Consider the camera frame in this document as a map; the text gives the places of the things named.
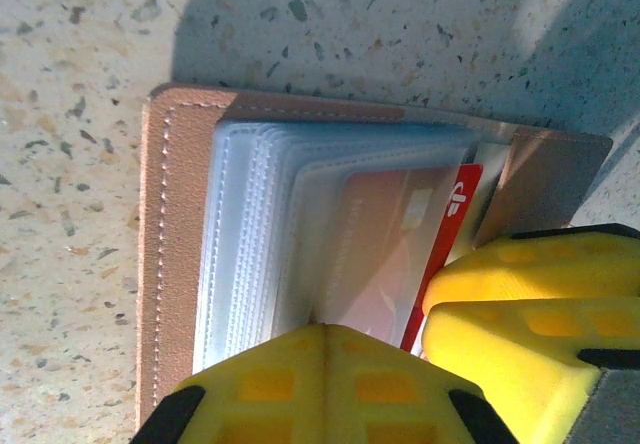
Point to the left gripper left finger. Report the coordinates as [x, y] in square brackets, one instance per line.
[260, 389]

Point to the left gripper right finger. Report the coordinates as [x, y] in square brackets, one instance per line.
[390, 394]

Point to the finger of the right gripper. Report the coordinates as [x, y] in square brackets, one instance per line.
[500, 344]
[550, 274]

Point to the red credit card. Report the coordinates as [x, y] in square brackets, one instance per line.
[465, 199]

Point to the brown leather card holder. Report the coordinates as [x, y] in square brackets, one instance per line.
[155, 264]

